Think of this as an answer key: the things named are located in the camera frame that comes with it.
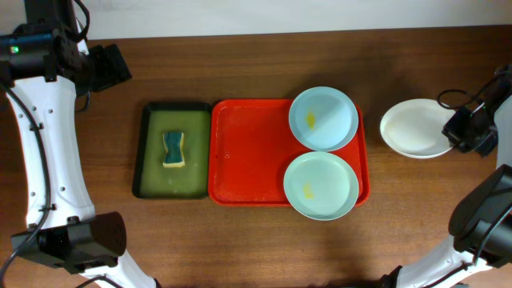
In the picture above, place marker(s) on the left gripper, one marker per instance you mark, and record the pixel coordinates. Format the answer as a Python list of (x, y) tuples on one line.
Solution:
[(110, 66)]

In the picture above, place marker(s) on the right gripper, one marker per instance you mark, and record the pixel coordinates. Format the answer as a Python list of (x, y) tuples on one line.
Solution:
[(458, 122)]

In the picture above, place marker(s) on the white plate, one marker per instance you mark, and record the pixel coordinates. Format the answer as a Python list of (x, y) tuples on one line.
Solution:
[(413, 128)]

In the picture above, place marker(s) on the green yellow sponge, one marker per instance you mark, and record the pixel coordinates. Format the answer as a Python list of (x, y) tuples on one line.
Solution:
[(173, 142)]

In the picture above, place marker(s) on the light blue plate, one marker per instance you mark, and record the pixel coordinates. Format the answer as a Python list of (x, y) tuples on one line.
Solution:
[(323, 118)]

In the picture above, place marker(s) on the light green plate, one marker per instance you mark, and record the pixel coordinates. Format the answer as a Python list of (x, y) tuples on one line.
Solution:
[(321, 186)]

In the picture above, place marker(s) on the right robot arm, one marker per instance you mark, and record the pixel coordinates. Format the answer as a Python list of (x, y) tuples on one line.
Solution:
[(479, 228)]

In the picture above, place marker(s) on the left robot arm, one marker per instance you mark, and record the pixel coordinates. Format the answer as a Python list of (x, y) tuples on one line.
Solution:
[(44, 68)]

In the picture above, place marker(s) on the black tray with green liquid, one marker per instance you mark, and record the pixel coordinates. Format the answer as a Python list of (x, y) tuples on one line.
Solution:
[(152, 179)]

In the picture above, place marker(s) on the red plastic tray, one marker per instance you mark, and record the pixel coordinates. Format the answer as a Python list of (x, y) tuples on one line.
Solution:
[(251, 146)]

